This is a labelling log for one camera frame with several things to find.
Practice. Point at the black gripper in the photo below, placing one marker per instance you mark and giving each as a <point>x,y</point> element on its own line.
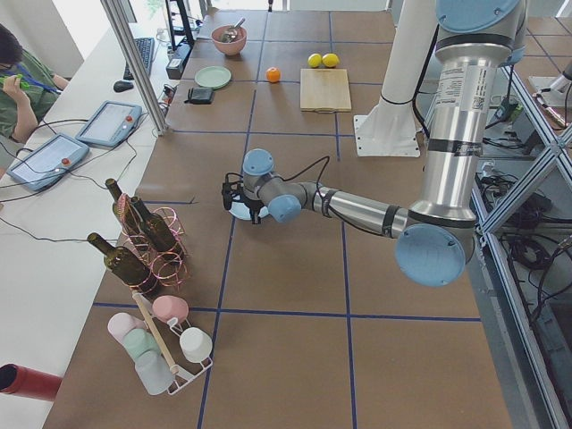
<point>253,208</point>

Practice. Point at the orange fruit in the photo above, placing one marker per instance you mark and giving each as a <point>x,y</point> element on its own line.
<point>273,75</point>

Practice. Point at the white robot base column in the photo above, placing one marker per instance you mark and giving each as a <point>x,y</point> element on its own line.
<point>389,129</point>

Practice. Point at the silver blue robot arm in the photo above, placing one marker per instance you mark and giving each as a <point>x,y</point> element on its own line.
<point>434,236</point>

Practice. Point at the blue plate under gripper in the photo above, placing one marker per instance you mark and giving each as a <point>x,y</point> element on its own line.
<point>242,212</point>

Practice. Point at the green plate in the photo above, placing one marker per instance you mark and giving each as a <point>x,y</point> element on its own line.
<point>213,77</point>

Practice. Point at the dark glass bottle middle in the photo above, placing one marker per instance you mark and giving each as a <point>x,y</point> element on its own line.
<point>155,229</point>

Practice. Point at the dark glass bottle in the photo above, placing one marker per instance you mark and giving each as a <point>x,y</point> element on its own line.
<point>155,229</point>
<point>125,214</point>
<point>126,266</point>

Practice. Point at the black wallet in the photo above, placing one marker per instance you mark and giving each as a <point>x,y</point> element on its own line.
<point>200,96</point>

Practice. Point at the dark glass bottle back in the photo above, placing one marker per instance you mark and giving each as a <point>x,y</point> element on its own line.
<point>125,214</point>

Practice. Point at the dark glass bottle front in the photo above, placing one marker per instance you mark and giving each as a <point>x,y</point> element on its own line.
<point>126,266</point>

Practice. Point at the wooden cutting board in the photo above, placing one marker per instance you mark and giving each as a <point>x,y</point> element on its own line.
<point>324,90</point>

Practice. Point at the blue teach pendant far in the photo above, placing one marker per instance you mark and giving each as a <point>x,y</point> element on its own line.
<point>110,124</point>

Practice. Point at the blue teach pendant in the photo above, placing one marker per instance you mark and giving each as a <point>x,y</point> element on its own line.
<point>110,124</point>
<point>46,165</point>

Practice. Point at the pink bowl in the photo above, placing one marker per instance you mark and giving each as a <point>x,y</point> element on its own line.
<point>232,46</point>

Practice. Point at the black computer mouse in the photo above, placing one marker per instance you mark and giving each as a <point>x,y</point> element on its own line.
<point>122,85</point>

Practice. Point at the yellow lemon left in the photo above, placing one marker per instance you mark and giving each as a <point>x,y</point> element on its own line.
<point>314,60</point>

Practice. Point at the yellow lemon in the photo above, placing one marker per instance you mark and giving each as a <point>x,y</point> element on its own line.
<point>330,60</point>
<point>314,60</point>

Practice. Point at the metal spoon in bowl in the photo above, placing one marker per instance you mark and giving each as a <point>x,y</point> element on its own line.
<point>232,31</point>

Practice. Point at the white plastic cup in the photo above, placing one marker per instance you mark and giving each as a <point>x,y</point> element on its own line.
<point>196,345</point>

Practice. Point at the yellow lemon right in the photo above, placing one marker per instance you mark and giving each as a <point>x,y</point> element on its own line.
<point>330,60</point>

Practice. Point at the light pink plastic cup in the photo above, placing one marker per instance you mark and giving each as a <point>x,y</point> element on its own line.
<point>120,324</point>

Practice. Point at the green plastic cup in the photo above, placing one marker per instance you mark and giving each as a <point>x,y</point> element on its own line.
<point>138,341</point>

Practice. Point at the blue teach pendant near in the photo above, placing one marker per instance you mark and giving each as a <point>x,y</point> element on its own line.
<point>46,165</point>

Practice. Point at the grey-blue plastic cup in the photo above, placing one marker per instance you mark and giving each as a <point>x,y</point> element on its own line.
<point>154,372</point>

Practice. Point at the person in green shirt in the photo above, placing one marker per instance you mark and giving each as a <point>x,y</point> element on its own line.
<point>28,89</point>

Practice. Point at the red cylinder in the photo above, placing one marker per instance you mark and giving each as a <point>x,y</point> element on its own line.
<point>29,383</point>

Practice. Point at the copper wire bottle rack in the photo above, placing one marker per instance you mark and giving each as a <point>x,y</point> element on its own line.
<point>168,268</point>

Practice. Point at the white wire cup rack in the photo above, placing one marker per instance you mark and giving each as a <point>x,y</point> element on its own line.
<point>188,372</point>

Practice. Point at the aluminium frame post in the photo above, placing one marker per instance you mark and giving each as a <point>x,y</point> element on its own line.
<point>118,20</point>

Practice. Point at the wooden rack handle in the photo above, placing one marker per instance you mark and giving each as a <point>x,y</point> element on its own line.
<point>137,297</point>

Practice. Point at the aluminium table frame rail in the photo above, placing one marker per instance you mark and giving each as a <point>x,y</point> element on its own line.
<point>522,197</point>

